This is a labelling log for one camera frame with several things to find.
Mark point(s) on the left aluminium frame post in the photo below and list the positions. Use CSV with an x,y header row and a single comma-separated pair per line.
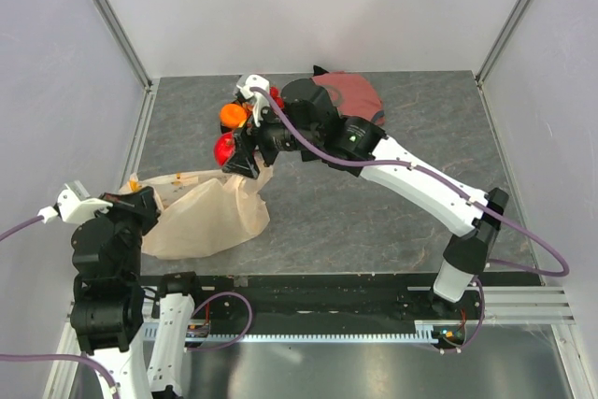
x,y
123,41

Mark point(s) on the orange fruit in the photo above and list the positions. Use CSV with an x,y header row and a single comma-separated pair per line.
x,y
233,116

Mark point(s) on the grey slotted cable duct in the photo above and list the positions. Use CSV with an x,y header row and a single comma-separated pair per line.
x,y
423,334

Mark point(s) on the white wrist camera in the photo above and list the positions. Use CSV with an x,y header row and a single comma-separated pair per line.
x,y
255,90
73,205

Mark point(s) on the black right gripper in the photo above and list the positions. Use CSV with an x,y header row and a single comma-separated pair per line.
x,y
248,138

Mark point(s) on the aluminium cross rail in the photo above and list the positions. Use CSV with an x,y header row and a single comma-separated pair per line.
x,y
517,304

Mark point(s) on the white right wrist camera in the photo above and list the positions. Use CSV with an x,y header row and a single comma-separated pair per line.
x,y
255,90

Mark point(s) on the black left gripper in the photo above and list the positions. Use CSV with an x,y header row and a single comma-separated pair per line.
x,y
140,202

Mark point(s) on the beige banana print plastic bag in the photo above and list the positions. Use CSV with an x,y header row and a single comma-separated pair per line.
x,y
203,212

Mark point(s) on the red apple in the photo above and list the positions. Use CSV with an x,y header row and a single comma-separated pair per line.
x,y
224,148

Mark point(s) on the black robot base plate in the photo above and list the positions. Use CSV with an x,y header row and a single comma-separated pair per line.
x,y
399,297

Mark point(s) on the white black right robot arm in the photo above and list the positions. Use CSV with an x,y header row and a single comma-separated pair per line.
x,y
311,124

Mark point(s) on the right aluminium frame post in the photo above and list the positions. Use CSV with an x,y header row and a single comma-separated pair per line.
x,y
499,44

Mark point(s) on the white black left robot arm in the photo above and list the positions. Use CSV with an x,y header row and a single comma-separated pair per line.
x,y
107,314

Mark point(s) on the red cherry tomatoes cluster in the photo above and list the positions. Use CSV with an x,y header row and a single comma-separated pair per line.
x,y
256,99

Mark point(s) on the aluminium frame post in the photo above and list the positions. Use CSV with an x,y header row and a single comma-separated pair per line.
x,y
499,44
123,41

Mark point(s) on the red printed folded t-shirt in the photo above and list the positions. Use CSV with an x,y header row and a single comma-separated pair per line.
x,y
353,95

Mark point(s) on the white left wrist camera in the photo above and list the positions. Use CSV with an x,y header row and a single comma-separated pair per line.
x,y
73,205

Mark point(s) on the black folded garment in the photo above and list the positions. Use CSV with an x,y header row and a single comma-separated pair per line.
x,y
318,71

